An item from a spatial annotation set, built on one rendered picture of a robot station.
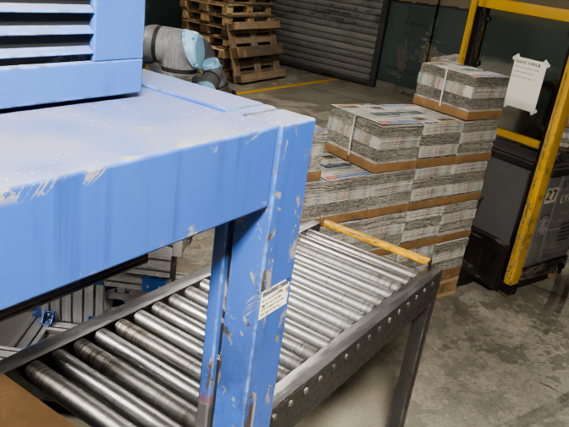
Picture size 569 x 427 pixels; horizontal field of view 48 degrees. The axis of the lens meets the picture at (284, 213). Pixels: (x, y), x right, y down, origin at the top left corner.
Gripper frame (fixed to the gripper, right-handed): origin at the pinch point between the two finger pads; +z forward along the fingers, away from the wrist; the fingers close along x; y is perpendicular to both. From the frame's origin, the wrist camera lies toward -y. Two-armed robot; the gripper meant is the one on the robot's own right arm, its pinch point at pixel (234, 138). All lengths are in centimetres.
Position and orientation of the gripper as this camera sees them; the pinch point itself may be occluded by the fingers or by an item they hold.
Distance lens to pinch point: 272.1
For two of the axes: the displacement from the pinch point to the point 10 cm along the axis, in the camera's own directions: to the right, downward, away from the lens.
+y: 7.5, -5.6, 3.4
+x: -5.9, -3.6, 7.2
